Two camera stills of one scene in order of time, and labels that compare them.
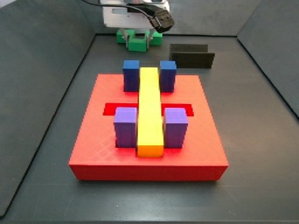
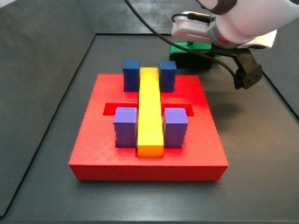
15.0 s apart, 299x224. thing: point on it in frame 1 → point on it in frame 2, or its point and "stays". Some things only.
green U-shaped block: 136,44 → 196,46
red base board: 99,161 stays
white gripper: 119,18 → 196,31
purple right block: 175,127 stays
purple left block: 126,127 stays
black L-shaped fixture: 191,56 stays
